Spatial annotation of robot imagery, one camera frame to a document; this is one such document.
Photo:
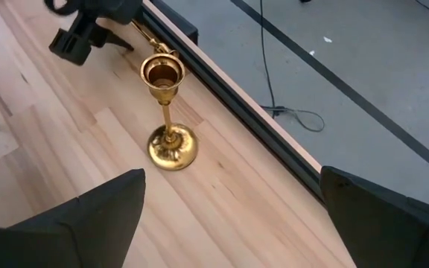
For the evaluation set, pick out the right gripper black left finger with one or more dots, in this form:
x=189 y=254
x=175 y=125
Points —
x=69 y=231

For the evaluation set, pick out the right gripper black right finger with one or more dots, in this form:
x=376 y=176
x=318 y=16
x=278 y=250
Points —
x=386 y=231

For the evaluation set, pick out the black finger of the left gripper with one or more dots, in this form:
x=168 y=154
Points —
x=115 y=40
x=69 y=44

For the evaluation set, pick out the black aluminium table frame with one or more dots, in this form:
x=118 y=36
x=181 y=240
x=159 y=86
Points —
x=237 y=108

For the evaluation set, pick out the short brass goblet candlestick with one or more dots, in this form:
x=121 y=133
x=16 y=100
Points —
x=171 y=149

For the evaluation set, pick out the black clamp post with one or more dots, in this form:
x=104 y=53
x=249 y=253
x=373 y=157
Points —
x=181 y=26

